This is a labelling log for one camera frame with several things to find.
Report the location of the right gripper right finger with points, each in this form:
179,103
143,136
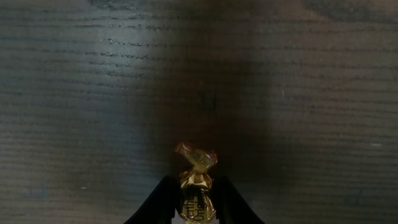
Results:
231,205

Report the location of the gold candy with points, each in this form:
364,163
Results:
197,186

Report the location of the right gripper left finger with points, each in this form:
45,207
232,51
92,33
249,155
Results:
158,205

